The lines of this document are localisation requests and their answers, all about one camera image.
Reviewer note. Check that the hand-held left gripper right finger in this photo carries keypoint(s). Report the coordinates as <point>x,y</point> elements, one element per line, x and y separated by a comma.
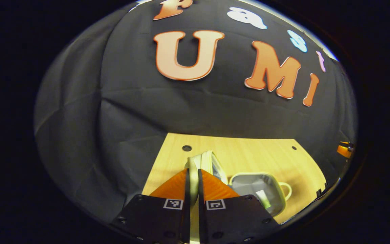
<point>201,220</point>

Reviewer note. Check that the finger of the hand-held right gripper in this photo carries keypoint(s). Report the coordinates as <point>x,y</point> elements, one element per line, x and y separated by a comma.
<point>344,150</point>

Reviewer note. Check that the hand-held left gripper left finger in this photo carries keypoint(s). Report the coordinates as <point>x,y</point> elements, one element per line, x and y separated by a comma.
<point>187,217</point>

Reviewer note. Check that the green skin care tube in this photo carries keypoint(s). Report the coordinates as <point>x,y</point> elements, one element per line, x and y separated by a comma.
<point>263,199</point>

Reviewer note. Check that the cream suitcase with grey lining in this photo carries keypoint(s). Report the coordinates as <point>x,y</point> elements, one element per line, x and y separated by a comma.
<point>279,189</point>

